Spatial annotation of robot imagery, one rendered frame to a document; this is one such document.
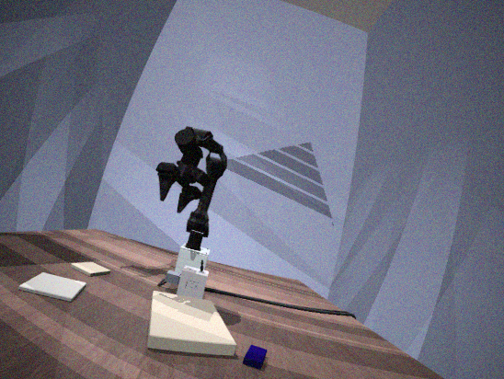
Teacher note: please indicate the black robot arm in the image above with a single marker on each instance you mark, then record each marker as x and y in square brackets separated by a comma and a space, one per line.
[189, 141]

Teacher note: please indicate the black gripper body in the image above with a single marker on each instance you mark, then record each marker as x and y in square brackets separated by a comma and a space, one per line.
[178, 172]

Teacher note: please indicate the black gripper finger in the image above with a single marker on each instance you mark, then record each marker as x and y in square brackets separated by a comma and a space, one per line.
[165, 180]
[184, 200]

